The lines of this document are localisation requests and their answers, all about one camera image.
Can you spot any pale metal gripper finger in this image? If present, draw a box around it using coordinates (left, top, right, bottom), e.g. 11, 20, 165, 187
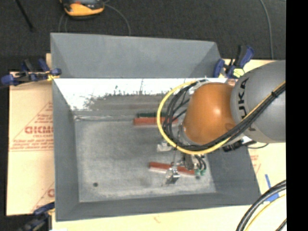
157, 142, 174, 153
165, 167, 181, 185

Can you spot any red-brown flat block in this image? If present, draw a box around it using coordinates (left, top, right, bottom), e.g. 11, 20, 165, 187
133, 117, 179, 128
148, 161, 196, 176

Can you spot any dark green flat block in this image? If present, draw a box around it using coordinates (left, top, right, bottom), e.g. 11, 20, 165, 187
136, 112, 167, 119

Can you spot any grey metal bin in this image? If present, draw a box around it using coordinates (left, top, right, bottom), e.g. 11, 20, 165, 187
50, 32, 262, 221

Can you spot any brown cardboard board red print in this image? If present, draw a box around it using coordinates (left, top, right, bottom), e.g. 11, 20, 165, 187
5, 77, 56, 217

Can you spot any black cylinder on white bracket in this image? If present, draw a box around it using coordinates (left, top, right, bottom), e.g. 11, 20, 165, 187
222, 139, 252, 153

